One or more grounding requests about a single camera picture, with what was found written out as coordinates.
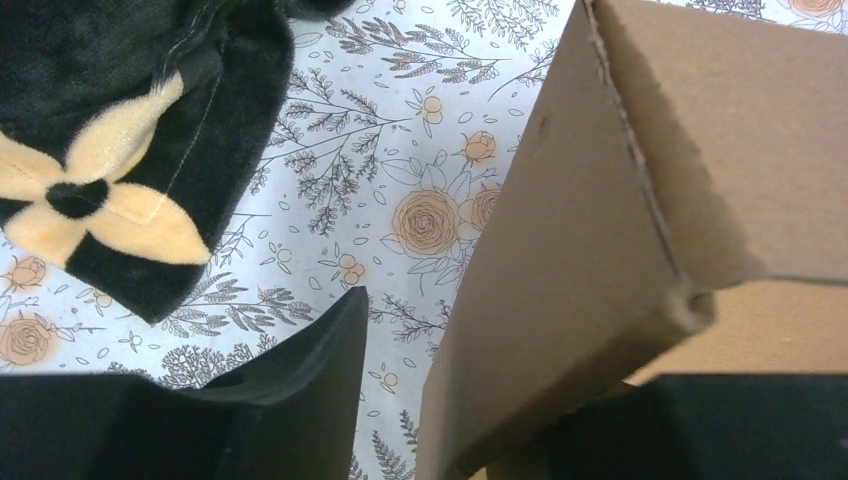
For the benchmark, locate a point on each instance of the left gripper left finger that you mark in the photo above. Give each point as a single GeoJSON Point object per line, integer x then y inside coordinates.
{"type": "Point", "coordinates": [289, 413]}

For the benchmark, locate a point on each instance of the brown cardboard box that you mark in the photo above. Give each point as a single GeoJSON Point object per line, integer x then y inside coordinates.
{"type": "Point", "coordinates": [674, 159]}

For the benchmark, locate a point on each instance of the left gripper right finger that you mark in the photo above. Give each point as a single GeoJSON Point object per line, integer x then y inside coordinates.
{"type": "Point", "coordinates": [697, 426]}

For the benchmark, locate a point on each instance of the black floral plush blanket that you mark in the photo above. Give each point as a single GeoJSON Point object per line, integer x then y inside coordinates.
{"type": "Point", "coordinates": [131, 129]}

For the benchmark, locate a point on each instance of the floral patterned table mat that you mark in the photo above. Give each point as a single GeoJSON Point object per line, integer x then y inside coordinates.
{"type": "Point", "coordinates": [381, 170]}

